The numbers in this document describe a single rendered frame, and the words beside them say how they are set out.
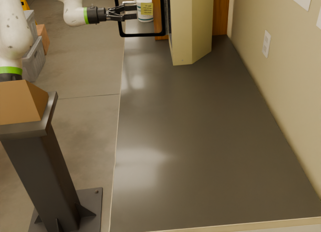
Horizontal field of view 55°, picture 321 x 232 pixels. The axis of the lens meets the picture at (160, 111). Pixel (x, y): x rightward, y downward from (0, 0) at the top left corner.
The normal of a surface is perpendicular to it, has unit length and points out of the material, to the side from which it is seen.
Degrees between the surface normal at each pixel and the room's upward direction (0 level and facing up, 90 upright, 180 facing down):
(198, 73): 0
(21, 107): 90
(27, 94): 90
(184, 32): 90
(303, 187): 0
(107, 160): 0
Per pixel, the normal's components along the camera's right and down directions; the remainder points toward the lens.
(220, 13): 0.06, 0.61
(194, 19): 0.75, 0.37
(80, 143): -0.06, -0.79
